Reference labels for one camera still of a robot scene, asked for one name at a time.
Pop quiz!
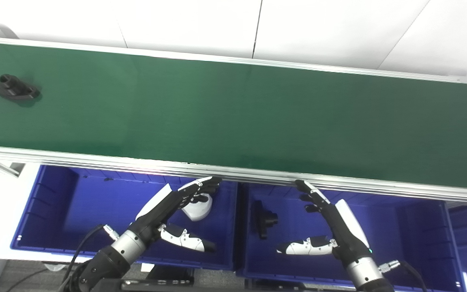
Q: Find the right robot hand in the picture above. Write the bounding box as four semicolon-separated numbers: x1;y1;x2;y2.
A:
276;180;374;264

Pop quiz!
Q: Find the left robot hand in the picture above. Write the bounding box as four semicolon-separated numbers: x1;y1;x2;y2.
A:
135;176;223;253

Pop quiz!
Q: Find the black flange part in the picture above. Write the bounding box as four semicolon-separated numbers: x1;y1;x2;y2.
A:
0;74;41;102
252;200;278;240

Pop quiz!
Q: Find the white plastic part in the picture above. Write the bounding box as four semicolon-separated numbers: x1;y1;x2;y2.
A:
181;194;214;221

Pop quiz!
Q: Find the green conveyor belt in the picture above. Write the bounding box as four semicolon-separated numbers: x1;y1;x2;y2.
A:
0;36;467;205

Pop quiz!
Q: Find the black robot torso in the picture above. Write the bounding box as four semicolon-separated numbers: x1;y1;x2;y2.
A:
96;266;358;292

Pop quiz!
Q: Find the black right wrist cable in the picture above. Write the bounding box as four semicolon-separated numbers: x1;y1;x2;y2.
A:
379;260;428;292

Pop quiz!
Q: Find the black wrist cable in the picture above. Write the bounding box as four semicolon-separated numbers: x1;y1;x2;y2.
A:
379;260;428;292
57;224;120;292

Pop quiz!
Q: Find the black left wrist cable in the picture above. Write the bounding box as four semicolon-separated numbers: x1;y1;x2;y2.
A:
57;224;120;292

